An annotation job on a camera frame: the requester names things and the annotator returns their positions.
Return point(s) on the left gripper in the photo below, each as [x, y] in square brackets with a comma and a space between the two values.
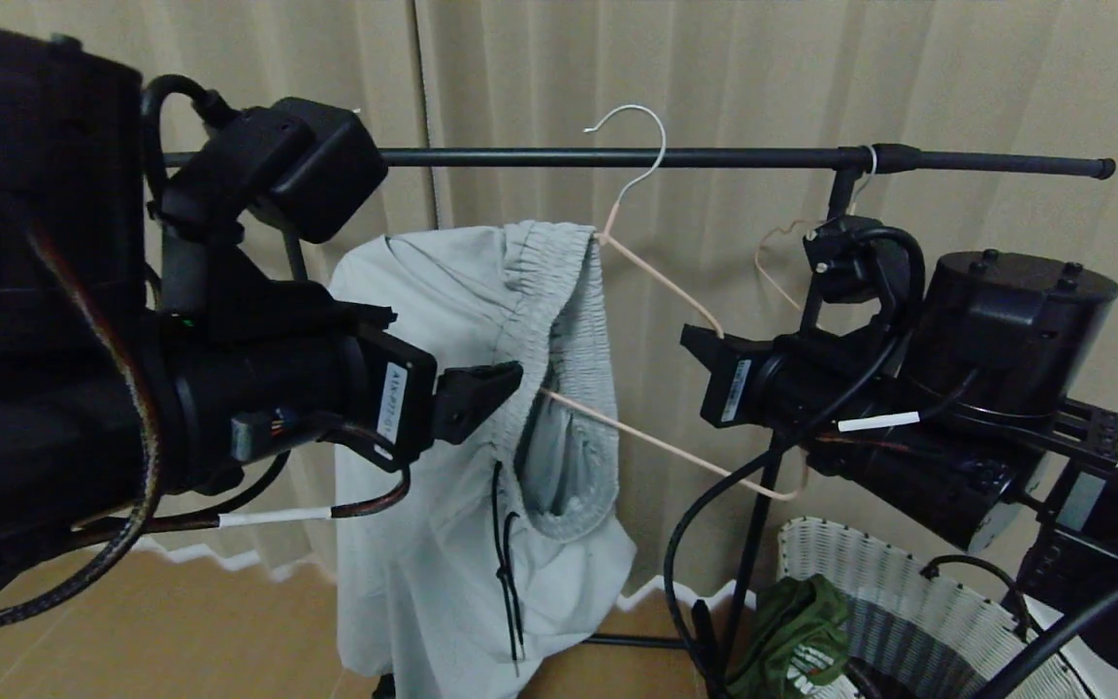
[278, 398]

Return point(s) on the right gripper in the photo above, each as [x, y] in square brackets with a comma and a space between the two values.
[831, 383]

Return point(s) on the pink clothes hanger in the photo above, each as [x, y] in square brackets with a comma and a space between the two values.
[782, 290]
[666, 288]

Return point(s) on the pale grey shorts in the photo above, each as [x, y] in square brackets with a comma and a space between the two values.
[443, 291]

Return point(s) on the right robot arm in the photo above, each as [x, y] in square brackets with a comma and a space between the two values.
[1005, 330]

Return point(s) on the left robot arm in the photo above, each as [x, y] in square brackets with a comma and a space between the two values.
[25, 194]

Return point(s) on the white laundry basket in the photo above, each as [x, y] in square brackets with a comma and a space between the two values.
[860, 573]

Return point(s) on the black clothes rack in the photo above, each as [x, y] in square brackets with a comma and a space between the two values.
[617, 156]

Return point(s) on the green printed garment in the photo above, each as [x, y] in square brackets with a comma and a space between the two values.
[792, 631]

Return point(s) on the metal curtain wand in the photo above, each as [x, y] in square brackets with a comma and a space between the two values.
[426, 116]

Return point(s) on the beige curtain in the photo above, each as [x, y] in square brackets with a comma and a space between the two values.
[617, 58]

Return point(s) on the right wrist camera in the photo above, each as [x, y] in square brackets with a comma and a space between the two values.
[840, 257]

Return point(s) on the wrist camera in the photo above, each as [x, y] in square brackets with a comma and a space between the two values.
[316, 165]
[840, 257]

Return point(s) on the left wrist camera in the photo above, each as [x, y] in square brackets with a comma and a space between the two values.
[316, 165]

